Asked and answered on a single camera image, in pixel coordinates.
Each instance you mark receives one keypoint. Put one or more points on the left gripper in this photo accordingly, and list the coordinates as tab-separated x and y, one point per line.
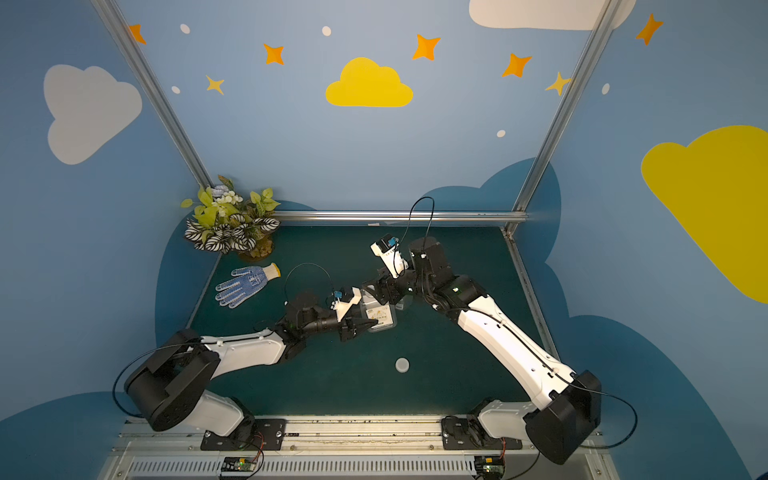
348	328

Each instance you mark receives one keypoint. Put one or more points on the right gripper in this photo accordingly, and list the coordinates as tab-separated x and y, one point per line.
389	286

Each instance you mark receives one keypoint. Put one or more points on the square clear plastic bottle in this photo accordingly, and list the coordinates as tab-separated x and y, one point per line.
382	316

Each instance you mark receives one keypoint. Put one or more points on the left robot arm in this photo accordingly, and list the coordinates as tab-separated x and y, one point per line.
170	388

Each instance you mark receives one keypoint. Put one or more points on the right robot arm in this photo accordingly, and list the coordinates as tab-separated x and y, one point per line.
564	408

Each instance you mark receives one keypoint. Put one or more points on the round clear plastic bottle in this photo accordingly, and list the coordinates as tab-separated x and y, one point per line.
404	303

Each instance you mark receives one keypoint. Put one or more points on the white bottle cap right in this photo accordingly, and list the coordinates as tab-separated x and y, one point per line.
402	365

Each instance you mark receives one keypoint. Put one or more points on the blue dotted work glove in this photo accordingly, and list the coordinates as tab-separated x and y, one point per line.
244	284

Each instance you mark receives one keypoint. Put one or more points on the artificial potted plant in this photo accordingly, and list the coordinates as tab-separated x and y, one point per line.
224	221

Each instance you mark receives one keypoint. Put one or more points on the left controller board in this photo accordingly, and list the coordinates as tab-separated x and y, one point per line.
238	466

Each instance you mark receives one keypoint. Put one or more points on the controller board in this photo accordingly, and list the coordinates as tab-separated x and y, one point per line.
489	468
238	466

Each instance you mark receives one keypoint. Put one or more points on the right controller board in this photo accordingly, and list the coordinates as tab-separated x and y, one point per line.
489	468

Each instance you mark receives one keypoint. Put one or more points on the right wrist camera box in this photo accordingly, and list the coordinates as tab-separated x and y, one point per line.
387	249

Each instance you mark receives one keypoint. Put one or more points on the aluminium front rail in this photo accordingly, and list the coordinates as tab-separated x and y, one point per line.
339	447

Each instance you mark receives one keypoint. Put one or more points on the aluminium back frame bar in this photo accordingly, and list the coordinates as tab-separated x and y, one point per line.
400	218

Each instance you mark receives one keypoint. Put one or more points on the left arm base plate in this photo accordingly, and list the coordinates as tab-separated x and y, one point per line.
264	434

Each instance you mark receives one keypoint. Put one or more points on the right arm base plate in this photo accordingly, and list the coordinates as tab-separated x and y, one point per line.
466	433

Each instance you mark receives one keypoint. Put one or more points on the right aluminium frame post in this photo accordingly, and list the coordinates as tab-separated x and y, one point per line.
587	62

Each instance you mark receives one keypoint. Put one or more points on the aluminium frame post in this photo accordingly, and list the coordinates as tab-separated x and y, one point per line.
118	28
587	62

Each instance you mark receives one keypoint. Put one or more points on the left aluminium frame post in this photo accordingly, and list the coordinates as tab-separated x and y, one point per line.
118	28

